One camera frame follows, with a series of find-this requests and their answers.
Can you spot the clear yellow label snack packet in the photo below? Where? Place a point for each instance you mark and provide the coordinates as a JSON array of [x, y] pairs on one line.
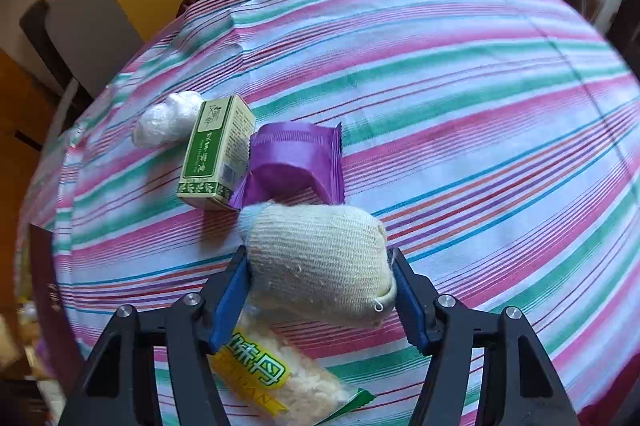
[[260, 371]]

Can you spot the striped tablecloth round table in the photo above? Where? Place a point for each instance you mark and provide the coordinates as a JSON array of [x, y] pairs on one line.
[[450, 106]]

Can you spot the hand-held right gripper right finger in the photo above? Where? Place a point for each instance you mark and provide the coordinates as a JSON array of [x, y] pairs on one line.
[[412, 311]]

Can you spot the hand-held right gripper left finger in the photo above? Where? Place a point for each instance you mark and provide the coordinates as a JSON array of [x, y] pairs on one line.
[[232, 306]]

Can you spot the white plastic ball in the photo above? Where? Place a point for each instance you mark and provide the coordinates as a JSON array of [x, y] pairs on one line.
[[160, 121]]

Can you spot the small green box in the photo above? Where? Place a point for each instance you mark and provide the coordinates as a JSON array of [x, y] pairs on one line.
[[215, 151]]

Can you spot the purple snack packet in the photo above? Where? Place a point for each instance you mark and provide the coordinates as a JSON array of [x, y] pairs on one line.
[[290, 161]]

